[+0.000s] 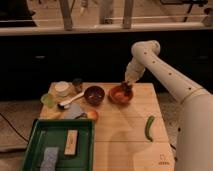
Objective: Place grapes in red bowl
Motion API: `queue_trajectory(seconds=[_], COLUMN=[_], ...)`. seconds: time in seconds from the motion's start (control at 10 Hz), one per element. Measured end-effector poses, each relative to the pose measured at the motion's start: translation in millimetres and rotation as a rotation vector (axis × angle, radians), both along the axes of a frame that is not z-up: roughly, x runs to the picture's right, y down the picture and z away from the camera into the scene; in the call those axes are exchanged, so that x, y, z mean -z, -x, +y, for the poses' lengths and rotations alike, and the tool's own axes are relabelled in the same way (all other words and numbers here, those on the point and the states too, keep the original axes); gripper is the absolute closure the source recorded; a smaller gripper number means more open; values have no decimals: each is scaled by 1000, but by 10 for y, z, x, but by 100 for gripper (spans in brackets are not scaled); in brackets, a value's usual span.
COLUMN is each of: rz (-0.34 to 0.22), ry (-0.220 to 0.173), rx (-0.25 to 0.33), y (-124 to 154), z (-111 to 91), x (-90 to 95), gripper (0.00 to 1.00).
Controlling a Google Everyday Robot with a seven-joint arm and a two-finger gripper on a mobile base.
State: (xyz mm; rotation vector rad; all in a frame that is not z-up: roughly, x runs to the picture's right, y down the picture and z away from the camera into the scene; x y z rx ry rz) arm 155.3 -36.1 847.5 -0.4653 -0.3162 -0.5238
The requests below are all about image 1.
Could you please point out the dark maroon bowl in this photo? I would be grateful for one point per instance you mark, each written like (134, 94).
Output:
(94, 95)

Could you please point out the wooden block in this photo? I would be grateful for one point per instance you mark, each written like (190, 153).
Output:
(71, 142)

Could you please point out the dark purple grapes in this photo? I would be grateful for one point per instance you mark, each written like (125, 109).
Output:
(127, 89)

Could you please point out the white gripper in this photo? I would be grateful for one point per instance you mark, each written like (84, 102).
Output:
(134, 71)

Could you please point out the green small cup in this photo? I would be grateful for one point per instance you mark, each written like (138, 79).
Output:
(47, 100)

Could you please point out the grey cloth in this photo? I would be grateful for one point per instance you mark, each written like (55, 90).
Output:
(73, 111)

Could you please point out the white round container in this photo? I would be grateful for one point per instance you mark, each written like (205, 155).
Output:
(62, 88)

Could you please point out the dark small jar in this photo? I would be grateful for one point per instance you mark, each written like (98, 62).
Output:
(77, 83)

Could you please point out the white spoon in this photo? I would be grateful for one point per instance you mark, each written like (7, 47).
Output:
(66, 103)

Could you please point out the blue grey sponge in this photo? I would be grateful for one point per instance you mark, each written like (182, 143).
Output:
(50, 159)

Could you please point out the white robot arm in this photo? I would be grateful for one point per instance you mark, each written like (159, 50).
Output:
(194, 149)

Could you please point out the green chili pepper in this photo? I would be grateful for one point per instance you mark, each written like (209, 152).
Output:
(148, 125)

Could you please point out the green plastic tray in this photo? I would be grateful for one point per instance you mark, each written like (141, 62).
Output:
(53, 133)

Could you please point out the orange red fruit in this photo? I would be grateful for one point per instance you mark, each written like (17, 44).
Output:
(92, 115)

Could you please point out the red bowl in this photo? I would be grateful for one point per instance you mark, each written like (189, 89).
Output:
(117, 96)

